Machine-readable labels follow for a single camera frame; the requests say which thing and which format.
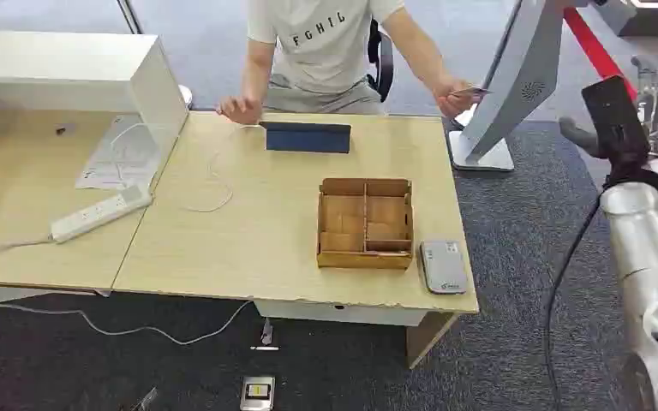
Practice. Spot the person's left hand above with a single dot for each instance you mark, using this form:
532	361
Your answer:
453	100

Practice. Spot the person's right hand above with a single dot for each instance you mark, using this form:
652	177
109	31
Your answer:
240	108

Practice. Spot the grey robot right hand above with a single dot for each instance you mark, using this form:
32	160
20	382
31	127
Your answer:
618	122

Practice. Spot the small dark card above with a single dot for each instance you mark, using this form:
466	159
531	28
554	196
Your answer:
472	91

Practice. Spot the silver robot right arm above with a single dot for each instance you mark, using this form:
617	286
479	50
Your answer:
649	266

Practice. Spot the white round base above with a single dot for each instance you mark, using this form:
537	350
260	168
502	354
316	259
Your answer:
186	95

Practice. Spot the white kiosk display stand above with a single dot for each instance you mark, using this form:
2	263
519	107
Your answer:
513	79

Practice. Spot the blue tablet case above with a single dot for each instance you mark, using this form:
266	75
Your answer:
307	138

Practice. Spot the black office chair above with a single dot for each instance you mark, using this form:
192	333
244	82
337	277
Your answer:
383	61

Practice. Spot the person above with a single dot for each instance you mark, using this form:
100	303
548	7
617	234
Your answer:
320	51

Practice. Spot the grey platform base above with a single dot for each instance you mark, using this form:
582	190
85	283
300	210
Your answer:
647	17

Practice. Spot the printed paper sheet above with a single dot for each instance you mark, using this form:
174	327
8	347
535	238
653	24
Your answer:
114	157

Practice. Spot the wooden box with compartments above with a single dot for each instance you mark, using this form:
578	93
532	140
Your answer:
365	223

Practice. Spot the grey card reader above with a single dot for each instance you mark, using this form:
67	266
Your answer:
443	266

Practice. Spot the white desk partition box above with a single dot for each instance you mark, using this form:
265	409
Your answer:
73	71

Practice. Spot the white power strip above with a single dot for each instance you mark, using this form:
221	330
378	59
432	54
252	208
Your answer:
102	213

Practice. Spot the small dark desk grommet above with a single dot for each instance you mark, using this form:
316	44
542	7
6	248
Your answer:
65	130

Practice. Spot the small grey floor plug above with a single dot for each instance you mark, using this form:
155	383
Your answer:
266	333

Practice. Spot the white desk drawer unit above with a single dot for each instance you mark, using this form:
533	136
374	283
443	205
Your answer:
340	312

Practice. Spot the wooden desk leg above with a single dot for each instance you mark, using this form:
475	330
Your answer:
426	340

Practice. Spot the metal floor socket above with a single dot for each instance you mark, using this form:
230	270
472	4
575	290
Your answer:
257	392

